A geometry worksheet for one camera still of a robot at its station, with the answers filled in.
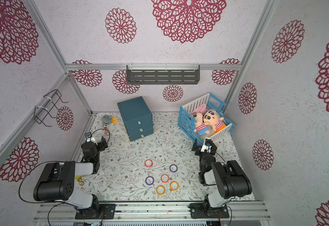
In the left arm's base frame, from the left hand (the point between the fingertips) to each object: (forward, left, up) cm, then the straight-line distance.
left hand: (96, 139), depth 93 cm
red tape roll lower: (-23, -45, -9) cm, 52 cm away
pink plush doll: (+7, -70, +2) cm, 71 cm away
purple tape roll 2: (-24, -36, -9) cm, 44 cm away
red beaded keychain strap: (+12, -1, -8) cm, 14 cm away
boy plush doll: (+15, -78, +5) cm, 79 cm away
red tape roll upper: (-13, -35, -10) cm, 38 cm away
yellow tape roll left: (-29, -43, -9) cm, 53 cm away
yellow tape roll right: (-29, -52, -8) cm, 60 cm away
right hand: (-3, -71, +2) cm, 71 cm away
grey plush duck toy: (+21, 0, -5) cm, 21 cm away
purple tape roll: (-18, -50, -9) cm, 54 cm away
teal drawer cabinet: (+8, -28, +12) cm, 32 cm away
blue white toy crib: (+13, -60, +3) cm, 62 cm away
